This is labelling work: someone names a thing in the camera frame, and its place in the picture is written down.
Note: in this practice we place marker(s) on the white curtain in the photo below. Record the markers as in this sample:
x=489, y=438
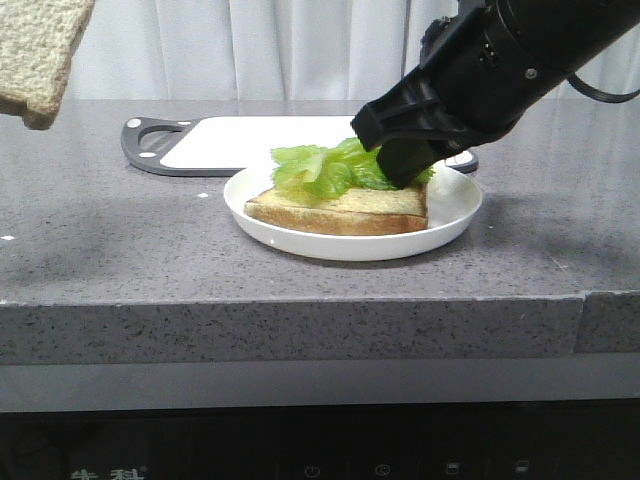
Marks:
x=249, y=50

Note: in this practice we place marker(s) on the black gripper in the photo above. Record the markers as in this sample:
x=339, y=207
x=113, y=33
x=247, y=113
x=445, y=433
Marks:
x=480, y=70

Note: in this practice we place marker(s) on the white round plate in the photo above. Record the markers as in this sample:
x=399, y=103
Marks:
x=452, y=201

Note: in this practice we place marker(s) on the green lettuce leaf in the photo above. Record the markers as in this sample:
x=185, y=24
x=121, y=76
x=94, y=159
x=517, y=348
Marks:
x=312, y=173

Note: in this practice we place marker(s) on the toasted bread slice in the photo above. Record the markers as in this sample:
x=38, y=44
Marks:
x=358, y=212
x=38, y=41

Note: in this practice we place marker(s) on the white cutting board grey rim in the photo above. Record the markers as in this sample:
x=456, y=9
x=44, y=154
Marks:
x=224, y=145

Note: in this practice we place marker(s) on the black appliance control panel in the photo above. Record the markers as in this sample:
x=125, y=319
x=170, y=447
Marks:
x=589, y=439

